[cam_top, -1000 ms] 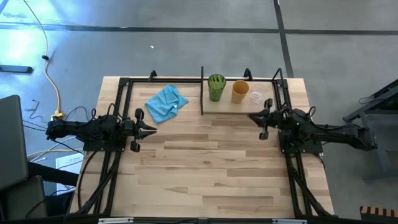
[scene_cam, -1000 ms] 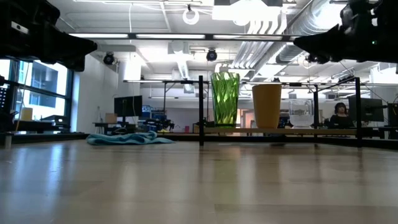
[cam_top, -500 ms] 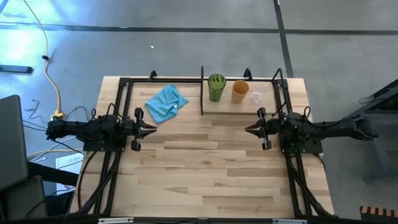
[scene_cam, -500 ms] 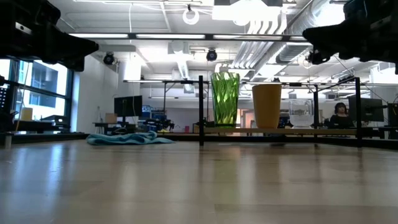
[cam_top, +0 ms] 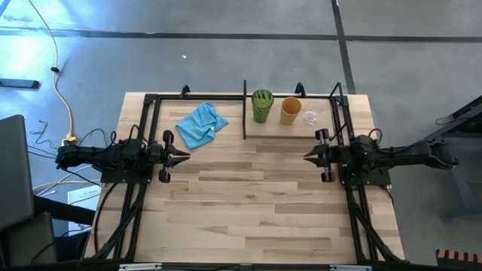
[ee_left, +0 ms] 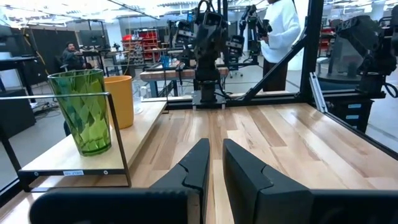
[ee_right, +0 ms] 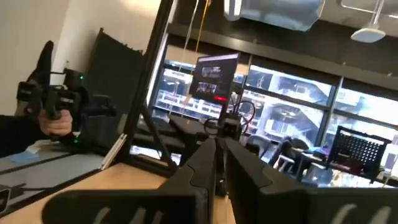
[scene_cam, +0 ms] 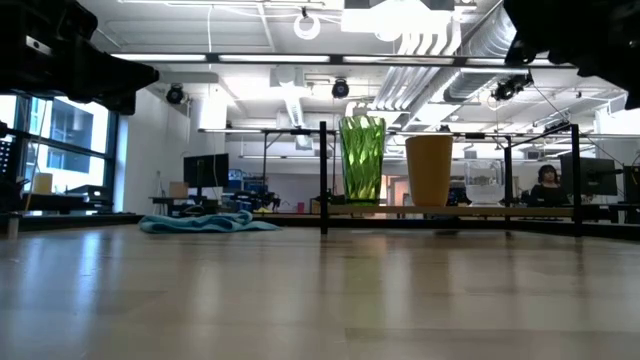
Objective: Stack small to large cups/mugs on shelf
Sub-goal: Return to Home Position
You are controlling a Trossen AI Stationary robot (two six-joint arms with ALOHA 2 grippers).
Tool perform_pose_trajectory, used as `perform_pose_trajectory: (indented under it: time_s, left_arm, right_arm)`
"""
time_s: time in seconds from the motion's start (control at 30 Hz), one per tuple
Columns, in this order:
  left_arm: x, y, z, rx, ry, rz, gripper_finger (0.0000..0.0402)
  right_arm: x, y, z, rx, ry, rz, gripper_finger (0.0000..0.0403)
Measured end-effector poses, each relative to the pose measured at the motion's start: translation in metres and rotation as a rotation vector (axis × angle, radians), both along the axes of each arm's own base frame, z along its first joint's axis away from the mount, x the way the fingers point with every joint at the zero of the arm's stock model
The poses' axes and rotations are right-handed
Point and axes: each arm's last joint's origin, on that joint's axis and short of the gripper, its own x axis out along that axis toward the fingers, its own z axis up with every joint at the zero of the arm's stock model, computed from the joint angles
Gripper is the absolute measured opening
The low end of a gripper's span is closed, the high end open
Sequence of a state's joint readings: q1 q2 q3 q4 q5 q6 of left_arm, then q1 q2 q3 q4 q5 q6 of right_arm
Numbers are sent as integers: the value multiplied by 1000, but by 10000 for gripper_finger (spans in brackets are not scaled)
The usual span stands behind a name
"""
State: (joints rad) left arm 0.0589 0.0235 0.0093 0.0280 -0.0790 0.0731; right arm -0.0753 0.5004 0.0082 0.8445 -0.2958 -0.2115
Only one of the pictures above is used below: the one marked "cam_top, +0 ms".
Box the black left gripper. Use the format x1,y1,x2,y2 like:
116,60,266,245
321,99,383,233
151,129,191,184

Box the blue microfibre cloth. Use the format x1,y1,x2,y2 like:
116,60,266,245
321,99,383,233
175,102,230,151

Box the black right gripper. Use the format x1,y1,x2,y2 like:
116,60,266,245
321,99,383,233
303,128,343,183

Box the dark metal side desk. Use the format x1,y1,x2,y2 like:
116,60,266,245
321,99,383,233
429,96,482,219

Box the white paper box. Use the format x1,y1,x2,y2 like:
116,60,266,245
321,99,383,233
67,185,102,236

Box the orange black striped object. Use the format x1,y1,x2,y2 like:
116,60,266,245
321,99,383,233
435,248,482,269

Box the dark grey chair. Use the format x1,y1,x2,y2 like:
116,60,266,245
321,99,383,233
0,114,57,266

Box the black aluminium table frame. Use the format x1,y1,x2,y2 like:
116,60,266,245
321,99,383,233
81,93,406,271

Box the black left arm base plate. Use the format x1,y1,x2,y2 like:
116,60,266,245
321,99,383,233
99,165,154,184

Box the small clear plastic cup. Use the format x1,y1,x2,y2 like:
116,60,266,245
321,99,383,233
302,106,321,127

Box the green translucent tall cup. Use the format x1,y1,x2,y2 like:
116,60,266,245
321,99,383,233
251,89,275,124

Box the orange plastic cup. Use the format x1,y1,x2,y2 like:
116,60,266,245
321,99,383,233
279,96,303,126

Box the yellow power cable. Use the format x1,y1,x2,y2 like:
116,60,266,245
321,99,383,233
28,0,79,146

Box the black flat floor bar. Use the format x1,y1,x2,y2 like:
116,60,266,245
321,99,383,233
0,78,41,90

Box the silver metal bracket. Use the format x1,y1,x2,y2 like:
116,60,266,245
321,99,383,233
330,264,373,271
118,262,163,271

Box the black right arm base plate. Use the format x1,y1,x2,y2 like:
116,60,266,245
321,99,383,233
340,165,392,188

